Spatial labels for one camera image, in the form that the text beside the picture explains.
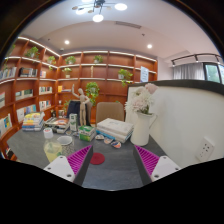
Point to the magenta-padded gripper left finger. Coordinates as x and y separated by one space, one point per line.
63 168

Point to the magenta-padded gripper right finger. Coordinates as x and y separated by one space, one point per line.
160 168

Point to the yellow drink bottle white cap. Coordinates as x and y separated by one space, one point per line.
52 150

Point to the flat round red coaster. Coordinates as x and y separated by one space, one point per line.
97 158

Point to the green cardboard box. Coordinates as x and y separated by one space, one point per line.
87 132

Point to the stack of dark books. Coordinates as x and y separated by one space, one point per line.
57 124

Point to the green white upright carton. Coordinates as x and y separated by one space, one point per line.
73 122

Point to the small painted oval stone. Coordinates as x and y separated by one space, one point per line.
99 137
108 140
116 144

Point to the stack of colourful books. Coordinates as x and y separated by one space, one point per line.
32 121

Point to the stack of white books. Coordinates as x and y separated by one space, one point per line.
115 128

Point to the dark blue chair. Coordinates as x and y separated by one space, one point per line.
74 108

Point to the wooden artist mannequin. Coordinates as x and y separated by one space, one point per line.
82 103

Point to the pink white flower bouquet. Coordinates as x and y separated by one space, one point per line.
141 98

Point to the tan upholstered chair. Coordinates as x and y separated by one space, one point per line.
110 111

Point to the grey curtain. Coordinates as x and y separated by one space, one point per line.
188 71

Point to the dark-framed window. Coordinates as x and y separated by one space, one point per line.
212 72

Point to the round recessed ceiling light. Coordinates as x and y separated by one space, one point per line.
67 42
149 46

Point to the ceiling air vent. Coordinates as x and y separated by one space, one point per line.
128 24

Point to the multi-globe ceiling lamp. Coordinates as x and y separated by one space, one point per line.
97 8

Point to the white wall socket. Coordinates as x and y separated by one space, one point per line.
205 149

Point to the wooden wall shelf unit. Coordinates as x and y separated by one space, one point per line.
100 71

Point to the dark curtain rail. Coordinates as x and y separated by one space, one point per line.
195 56

